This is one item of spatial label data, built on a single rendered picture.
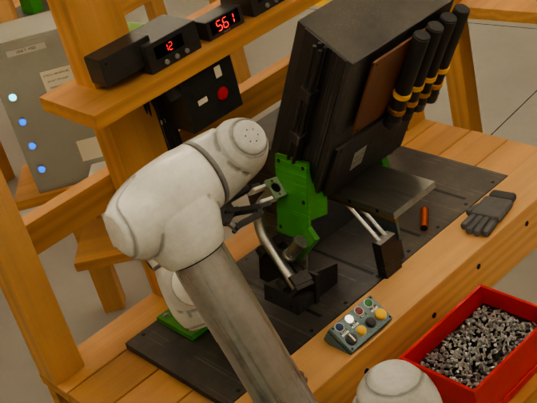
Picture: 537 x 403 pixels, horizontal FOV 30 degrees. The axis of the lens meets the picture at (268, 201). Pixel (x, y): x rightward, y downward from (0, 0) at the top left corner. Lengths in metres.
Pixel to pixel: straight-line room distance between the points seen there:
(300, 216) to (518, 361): 0.63
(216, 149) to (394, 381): 0.55
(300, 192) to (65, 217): 0.61
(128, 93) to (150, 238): 0.77
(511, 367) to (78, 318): 2.52
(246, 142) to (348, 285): 0.97
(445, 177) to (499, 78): 2.57
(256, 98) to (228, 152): 1.20
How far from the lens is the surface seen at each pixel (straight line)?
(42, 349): 2.58
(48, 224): 2.57
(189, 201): 1.68
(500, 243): 2.73
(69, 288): 4.67
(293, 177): 2.47
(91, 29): 2.42
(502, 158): 3.06
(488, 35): 6.02
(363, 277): 2.63
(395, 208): 2.44
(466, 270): 2.64
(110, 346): 2.70
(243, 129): 1.72
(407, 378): 1.91
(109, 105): 2.34
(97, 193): 2.63
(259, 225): 2.57
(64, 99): 2.46
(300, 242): 2.47
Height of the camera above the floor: 2.45
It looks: 31 degrees down
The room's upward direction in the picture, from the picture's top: 15 degrees counter-clockwise
